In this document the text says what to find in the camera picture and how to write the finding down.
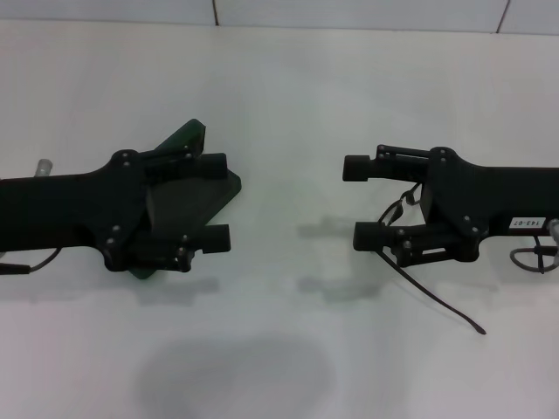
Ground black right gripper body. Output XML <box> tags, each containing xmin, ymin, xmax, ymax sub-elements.
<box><xmin>412</xmin><ymin>147</ymin><xmax>559</xmax><ymax>263</ymax></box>

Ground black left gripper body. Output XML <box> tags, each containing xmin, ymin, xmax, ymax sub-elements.
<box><xmin>0</xmin><ymin>150</ymin><xmax>152</xmax><ymax>272</ymax></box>

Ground green glasses case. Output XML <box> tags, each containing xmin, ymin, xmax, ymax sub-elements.
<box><xmin>126</xmin><ymin>118</ymin><xmax>244</xmax><ymax>285</ymax></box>

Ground black glasses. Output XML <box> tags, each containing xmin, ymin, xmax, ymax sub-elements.
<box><xmin>376</xmin><ymin>182</ymin><xmax>487</xmax><ymax>336</ymax></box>

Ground right wrist cable with plug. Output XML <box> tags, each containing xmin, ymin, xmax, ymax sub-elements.
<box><xmin>509</xmin><ymin>220</ymin><xmax>559</xmax><ymax>275</ymax></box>

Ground wrist cable with plug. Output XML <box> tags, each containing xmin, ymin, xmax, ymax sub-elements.
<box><xmin>0</xmin><ymin>248</ymin><xmax>62</xmax><ymax>275</ymax></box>
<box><xmin>509</xmin><ymin>220</ymin><xmax>559</xmax><ymax>275</ymax></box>

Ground left wrist cable with plug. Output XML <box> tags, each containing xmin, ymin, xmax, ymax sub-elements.
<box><xmin>0</xmin><ymin>248</ymin><xmax>62</xmax><ymax>275</ymax></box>

